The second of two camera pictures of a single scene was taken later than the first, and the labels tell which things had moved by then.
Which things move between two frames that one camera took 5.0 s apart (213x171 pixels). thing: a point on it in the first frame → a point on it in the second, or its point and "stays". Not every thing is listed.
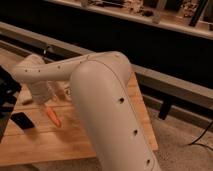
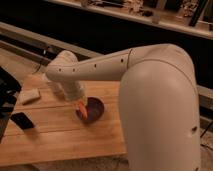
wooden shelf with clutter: x=194 y=17 stays
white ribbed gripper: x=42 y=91 → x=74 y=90
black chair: x=9 y=89 stays
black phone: x=22 y=120 stays
